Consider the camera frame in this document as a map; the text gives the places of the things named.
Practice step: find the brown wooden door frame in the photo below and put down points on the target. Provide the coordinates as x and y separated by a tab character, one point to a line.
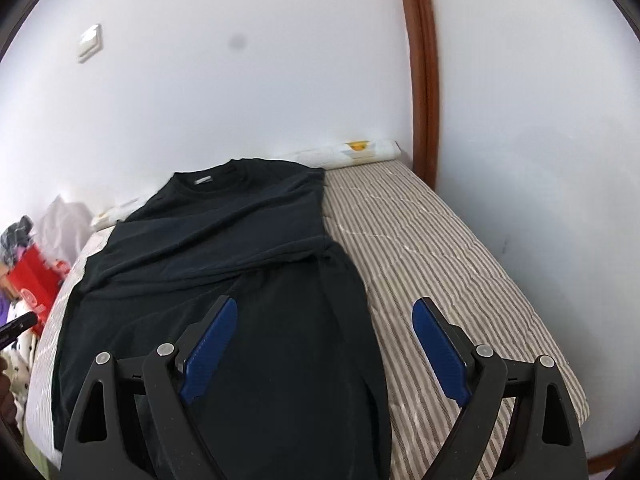
425	75

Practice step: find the plaid cloth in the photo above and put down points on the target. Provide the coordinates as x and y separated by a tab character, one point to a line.
17	237

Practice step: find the black long-sleeve sweatshirt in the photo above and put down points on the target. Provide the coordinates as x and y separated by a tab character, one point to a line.
225	240

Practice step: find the white wall light switch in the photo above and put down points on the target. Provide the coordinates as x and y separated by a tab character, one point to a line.
90	43

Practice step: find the brown wooden baseboard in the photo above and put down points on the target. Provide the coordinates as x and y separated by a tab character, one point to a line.
615	452

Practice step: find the white roll with yellow print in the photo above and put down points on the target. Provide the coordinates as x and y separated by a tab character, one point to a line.
360	152

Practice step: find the striped quilted blanket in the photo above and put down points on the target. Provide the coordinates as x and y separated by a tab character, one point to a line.
440	260

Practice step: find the red paper bag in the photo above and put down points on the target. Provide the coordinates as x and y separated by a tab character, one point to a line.
35	280

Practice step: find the white plastic bag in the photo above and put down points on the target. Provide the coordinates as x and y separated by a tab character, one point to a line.
62	225

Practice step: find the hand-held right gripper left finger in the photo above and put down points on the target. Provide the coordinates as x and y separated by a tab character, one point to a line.
210	350

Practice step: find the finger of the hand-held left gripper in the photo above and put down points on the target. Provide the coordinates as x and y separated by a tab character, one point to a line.
17	327

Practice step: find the white spotted cloth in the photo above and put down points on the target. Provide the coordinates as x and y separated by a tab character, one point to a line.
20	370

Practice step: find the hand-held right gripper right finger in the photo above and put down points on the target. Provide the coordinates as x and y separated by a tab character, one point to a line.
437	350

